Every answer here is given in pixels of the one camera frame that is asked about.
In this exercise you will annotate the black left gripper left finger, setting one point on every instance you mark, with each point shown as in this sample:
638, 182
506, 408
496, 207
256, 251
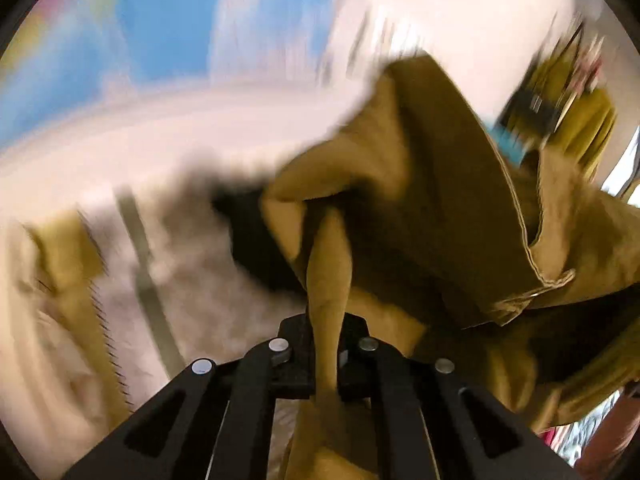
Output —
212, 421

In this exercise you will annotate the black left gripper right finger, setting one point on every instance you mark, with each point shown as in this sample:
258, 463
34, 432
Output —
429, 425

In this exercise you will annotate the olive brown jacket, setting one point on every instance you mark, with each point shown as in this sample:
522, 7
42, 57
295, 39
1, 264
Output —
526, 277

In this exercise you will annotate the clothes rack with garments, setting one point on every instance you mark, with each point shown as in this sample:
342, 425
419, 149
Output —
563, 102

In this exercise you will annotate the yellow patterned bed sheet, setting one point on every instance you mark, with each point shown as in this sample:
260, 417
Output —
130, 287

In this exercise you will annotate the blue perforated plastic basket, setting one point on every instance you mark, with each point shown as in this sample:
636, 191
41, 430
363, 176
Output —
511, 147

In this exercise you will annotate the window with curtain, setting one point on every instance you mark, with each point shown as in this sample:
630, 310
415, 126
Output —
623, 180

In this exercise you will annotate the colourful wall map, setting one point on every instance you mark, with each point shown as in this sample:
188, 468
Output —
71, 54

